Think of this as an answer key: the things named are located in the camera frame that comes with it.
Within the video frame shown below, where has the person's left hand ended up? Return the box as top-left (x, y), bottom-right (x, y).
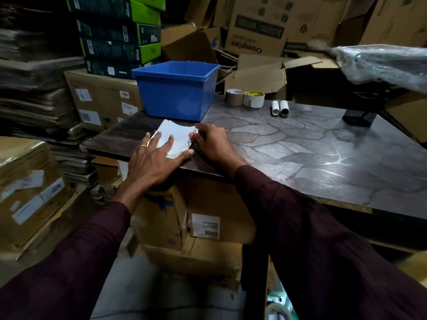
top-left (125, 131), bottom-right (195, 192)

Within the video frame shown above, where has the person's right hand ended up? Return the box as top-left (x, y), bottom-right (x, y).
top-left (189, 123), bottom-right (248, 179)

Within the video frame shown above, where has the stack of white papers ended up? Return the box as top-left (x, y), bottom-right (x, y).
top-left (148, 119), bottom-right (199, 160)

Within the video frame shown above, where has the person's left forearm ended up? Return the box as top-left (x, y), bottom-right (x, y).
top-left (0, 183), bottom-right (147, 320)

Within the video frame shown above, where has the person's right forearm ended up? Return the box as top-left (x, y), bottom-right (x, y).
top-left (230, 159), bottom-right (427, 320)

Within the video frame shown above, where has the blue plastic bin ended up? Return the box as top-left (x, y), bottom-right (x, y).
top-left (131, 61), bottom-right (221, 122)

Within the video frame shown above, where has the brown packing tape roll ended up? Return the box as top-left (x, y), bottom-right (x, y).
top-left (226, 89), bottom-right (246, 107)

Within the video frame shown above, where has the labelled brown cardboard box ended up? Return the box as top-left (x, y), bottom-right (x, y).
top-left (64, 68), bottom-right (144, 132)

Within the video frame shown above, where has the blue printed cardboard box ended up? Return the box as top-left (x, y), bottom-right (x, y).
top-left (131, 186), bottom-right (188, 252)

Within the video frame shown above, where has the cardboard box with white label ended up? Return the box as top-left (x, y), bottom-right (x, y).
top-left (185, 176), bottom-right (257, 246)

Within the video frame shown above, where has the yellow-cored white tape roll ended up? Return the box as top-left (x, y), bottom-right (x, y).
top-left (243, 91), bottom-right (265, 108)

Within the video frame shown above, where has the green and black carton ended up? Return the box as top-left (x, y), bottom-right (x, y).
top-left (85, 57), bottom-right (161, 80)
top-left (80, 37), bottom-right (162, 65)
top-left (65, 0), bottom-right (166, 26)
top-left (76, 18), bottom-right (162, 46)

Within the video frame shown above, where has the open flapped cardboard box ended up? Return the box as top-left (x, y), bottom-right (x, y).
top-left (224, 54), bottom-right (323, 101)

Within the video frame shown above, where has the plain brown cardboard box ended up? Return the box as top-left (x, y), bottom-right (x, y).
top-left (161, 23), bottom-right (219, 64)

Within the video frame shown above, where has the flat wide cardboard box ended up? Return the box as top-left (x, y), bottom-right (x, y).
top-left (143, 236), bottom-right (243, 290)

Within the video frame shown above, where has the plastic wrapped cardboard box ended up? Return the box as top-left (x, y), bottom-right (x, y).
top-left (0, 136), bottom-right (72, 252)

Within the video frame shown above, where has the stack of flattened cardboard sheets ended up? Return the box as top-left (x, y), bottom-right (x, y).
top-left (0, 3), bottom-right (101, 190)

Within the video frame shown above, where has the large printed cardboard box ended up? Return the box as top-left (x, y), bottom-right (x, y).
top-left (224, 0), bottom-right (299, 58)

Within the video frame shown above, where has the dark table leg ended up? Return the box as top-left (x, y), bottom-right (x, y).
top-left (241, 244), bottom-right (269, 320)

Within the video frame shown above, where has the small black box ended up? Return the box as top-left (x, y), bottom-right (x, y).
top-left (342, 110), bottom-right (377, 127)

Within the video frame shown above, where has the cardboard box with black emblem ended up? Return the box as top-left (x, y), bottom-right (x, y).
top-left (286, 0), bottom-right (350, 52)

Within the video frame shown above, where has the clear plastic wrapped bundle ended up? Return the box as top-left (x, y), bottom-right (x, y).
top-left (308, 40), bottom-right (427, 94)

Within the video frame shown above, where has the cardboard box beside table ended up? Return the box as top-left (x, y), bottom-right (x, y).
top-left (382, 91), bottom-right (427, 144)

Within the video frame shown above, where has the tall tilted cardboard box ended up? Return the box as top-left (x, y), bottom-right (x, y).
top-left (359, 0), bottom-right (427, 48)

